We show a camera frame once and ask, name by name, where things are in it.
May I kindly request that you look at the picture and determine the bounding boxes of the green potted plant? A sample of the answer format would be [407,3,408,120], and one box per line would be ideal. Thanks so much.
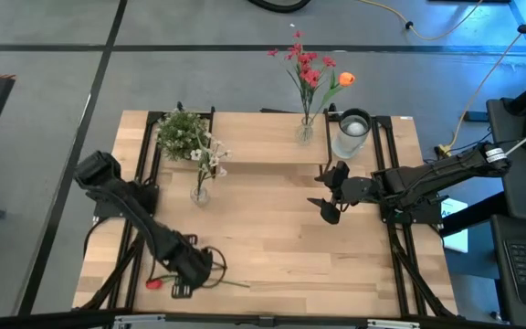
[155,109,209,161]

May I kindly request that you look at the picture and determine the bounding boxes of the wooden shelf riser black legs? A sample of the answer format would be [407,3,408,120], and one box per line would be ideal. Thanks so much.
[205,105,333,182]

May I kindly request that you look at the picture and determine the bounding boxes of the white artificial flower bunch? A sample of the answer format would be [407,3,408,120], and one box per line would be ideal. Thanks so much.
[189,131,234,197]

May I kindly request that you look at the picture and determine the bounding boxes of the orange artificial tulip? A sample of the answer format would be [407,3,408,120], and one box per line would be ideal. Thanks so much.
[308,71,357,127]

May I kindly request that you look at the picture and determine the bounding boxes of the beige cable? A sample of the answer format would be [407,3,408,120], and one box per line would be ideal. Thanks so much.
[435,0,526,157]

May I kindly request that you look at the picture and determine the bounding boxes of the large glass jar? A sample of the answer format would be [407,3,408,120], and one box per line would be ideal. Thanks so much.
[331,108,373,160]

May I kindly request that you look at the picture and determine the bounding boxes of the small round glass vase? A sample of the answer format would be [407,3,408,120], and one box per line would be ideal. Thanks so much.
[189,184,212,207]

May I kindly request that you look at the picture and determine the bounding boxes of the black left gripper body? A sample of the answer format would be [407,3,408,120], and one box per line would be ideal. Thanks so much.
[165,240,215,290]

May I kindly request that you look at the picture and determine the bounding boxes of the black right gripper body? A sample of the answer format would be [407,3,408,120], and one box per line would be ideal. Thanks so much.
[331,162,383,207]

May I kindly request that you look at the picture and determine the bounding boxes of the black desk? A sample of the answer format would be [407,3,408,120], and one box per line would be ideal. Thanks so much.
[485,81,526,328]

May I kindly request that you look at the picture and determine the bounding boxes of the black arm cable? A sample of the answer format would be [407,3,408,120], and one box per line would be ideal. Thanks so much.
[422,130,520,165]

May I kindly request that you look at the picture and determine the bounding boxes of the red artificial flower bunch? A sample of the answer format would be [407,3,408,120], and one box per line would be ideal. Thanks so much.
[266,29,338,127]

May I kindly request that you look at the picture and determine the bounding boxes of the red artificial tulip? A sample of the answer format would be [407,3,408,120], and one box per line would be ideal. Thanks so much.
[145,272,251,292]

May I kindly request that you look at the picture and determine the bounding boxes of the small ribbed glass vase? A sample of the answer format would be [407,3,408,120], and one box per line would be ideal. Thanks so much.
[295,116,315,147]

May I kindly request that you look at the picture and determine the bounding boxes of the white paper sheet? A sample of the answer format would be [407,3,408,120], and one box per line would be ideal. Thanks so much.
[439,196,469,255]

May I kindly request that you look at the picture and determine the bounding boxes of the black hose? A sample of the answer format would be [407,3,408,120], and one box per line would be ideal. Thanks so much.
[247,0,312,14]

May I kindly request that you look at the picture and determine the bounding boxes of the yellow cable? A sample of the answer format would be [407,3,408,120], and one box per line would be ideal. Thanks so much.
[358,0,486,41]

